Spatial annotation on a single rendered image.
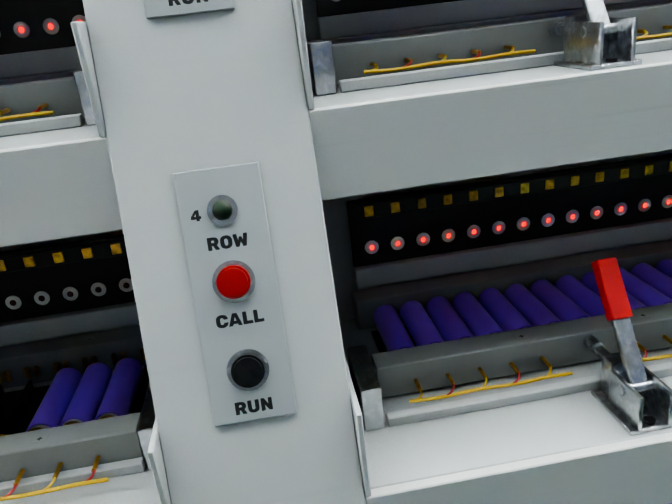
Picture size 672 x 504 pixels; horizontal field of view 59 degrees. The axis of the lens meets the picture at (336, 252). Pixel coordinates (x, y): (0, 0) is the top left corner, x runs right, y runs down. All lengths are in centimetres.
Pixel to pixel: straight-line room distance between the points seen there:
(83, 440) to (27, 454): 3
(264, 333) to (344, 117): 11
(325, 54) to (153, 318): 16
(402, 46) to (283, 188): 13
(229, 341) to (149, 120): 11
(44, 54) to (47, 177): 20
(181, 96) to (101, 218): 7
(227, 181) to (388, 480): 17
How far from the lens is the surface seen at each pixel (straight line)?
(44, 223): 32
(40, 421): 41
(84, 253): 47
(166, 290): 29
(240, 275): 28
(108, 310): 48
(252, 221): 29
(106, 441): 37
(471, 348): 39
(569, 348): 41
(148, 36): 30
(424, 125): 30
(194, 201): 29
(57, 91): 38
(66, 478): 38
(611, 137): 35
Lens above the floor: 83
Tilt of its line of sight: 5 degrees down
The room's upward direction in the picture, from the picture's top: 8 degrees counter-clockwise
